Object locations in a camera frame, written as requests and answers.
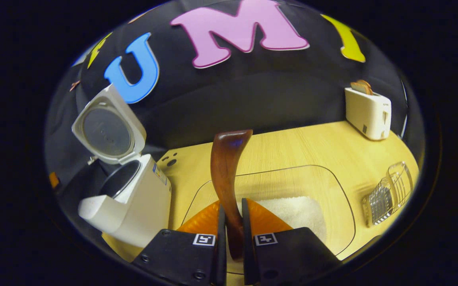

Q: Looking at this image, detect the white rice cooker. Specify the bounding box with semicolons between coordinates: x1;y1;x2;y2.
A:
71;83;173;249

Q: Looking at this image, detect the white rice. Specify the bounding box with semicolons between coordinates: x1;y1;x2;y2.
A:
253;196;328;243

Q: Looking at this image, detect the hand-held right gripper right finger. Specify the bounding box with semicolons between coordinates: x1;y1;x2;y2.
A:
242;197;343;286

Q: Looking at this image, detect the bread slice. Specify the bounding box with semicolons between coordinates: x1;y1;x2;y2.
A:
350;79;374;96

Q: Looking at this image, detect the white toaster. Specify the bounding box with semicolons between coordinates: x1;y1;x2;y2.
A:
344;87;392;141

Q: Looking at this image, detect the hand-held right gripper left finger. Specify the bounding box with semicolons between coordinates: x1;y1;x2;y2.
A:
132;201;228;286

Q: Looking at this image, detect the black backdrop cloth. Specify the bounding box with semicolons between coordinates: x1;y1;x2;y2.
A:
46;0;412;191

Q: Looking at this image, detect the brown wooden spoon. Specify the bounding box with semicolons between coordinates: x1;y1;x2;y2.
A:
210;129;253;261

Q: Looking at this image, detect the clear plastic container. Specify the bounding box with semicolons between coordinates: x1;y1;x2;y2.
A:
181;165;357;274

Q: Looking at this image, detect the thin cable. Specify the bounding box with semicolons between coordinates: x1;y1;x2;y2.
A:
399;79;409;137

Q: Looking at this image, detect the clear chopstick holder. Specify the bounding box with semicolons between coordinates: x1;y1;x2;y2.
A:
362;161;414;228

